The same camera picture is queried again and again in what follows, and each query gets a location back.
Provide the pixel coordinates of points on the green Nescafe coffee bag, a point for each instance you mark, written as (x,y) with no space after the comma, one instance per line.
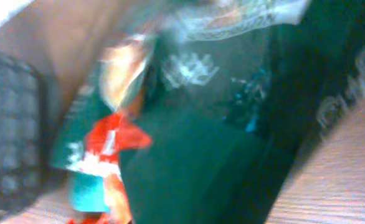
(196,110)

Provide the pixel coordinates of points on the grey plastic laundry basket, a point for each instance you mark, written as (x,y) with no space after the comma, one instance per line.
(21,126)

